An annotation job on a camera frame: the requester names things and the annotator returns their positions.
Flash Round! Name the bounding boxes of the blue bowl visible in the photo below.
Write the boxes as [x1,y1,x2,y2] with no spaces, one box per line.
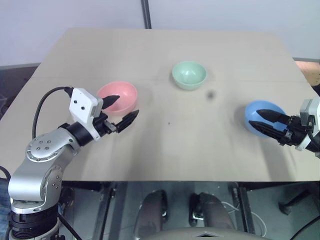
[244,99,292,138]

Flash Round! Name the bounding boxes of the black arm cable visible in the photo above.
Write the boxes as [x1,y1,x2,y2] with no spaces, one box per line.
[306,121,320,150]
[31,86,74,139]

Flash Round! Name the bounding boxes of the brown cardboard box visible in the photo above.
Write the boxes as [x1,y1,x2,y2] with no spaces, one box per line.
[294,60,320,87]

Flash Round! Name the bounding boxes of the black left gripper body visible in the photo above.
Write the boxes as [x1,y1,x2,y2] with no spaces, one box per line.
[92,111,118,138]

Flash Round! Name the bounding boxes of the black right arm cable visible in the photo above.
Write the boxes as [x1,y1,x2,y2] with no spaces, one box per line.
[306,121,320,150]

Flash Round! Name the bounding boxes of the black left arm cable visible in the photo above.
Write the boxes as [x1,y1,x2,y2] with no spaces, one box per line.
[31,86,74,139]

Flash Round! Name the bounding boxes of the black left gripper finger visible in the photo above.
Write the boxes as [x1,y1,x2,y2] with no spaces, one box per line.
[101,94,121,110]
[115,109,140,134]

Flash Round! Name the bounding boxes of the dark rounded robot leg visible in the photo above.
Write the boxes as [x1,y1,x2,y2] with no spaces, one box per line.
[134,189,168,238]
[189,191,236,230]

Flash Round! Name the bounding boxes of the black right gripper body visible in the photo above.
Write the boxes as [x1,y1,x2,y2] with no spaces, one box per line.
[277,114,307,148]

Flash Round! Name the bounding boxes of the dark rounded right robot leg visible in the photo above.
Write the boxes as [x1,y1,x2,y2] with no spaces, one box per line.
[189,191,236,230]

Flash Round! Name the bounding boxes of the grey robot torso edge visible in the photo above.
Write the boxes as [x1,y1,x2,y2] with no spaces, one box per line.
[138,226,271,240]

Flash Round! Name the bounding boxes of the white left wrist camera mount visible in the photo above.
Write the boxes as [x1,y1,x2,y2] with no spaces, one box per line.
[68,87,104,140]

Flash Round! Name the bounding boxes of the white cable on floor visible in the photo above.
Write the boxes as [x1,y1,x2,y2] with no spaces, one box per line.
[220,201,266,237]

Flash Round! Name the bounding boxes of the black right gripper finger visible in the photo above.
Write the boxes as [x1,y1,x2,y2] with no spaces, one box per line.
[256,109,292,124]
[247,120,288,143]

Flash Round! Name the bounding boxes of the dark wall post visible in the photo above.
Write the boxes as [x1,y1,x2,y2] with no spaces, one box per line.
[140,0,153,30]

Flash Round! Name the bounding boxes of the pink bowl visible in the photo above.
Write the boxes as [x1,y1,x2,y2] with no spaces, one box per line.
[96,81,139,116]

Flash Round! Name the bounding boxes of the green bowl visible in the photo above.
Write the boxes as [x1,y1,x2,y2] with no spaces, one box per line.
[171,60,208,91]

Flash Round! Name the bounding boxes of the black table frame leg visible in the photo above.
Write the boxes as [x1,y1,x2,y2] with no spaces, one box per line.
[234,182,258,236]
[92,181,118,231]

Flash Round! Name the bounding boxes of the dark rounded left robot leg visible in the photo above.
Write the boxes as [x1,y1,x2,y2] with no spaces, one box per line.
[134,189,168,238]

